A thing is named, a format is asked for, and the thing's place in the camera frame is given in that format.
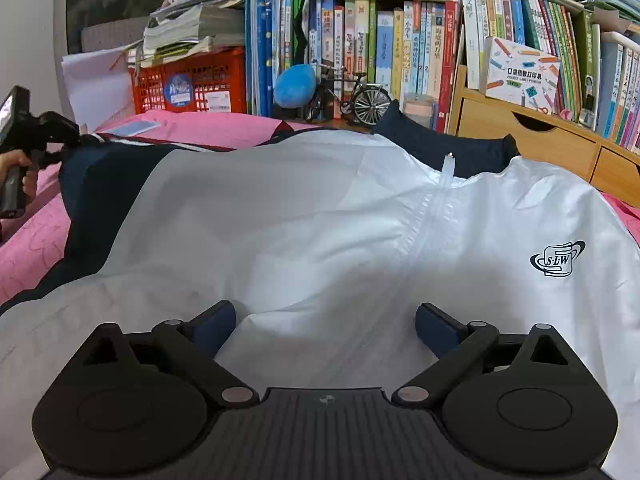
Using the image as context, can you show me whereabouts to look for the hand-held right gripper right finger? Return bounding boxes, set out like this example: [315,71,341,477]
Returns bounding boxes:
[391,302,581,406]

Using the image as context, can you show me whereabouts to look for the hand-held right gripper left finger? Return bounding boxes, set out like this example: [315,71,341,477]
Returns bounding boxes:
[70,301,260,407]

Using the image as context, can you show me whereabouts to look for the white and navy jacket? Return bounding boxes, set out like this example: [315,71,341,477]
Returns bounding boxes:
[0,100,640,480]

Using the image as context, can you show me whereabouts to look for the person's left hand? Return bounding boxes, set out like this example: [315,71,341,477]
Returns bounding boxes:
[0,152,41,201]

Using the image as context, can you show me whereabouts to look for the white paper sheets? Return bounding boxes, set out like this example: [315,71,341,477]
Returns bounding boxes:
[61,45,136,131]

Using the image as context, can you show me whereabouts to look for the blue booklet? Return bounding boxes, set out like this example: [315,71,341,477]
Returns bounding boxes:
[102,119,163,137]

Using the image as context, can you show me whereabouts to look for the pink bunny print towel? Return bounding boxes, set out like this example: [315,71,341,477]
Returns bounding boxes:
[0,110,640,306]

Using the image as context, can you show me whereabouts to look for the red plastic crate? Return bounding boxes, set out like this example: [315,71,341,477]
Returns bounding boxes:
[129,47,248,114]

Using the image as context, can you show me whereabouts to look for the stack of paper booklets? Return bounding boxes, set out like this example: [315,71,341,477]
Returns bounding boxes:
[125,0,247,69]

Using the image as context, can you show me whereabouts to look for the wooden drawer organiser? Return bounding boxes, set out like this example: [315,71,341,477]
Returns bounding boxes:
[450,67,640,202]

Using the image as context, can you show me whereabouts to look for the row of tall blue books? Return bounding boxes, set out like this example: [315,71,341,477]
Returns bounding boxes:
[245,0,301,117]

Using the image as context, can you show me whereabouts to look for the black model bicycle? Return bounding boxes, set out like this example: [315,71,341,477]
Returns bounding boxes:
[306,62,394,126]

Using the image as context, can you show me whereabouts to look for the blue plush ball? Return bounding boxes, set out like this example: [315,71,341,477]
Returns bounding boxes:
[273,63,318,109]

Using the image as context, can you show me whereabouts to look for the label printer box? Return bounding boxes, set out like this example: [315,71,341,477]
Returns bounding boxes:
[482,36,562,112]

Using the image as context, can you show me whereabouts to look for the row of colourful paperback books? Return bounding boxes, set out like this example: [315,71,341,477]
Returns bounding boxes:
[310,0,461,133]

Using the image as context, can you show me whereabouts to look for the row of pink blue books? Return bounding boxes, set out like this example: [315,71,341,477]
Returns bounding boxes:
[597,32,640,156]

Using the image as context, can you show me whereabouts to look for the row of green orange books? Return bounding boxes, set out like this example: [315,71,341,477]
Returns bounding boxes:
[459,0,601,128]

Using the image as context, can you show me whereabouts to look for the black strap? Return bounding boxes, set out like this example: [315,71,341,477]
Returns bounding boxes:
[295,0,322,67]

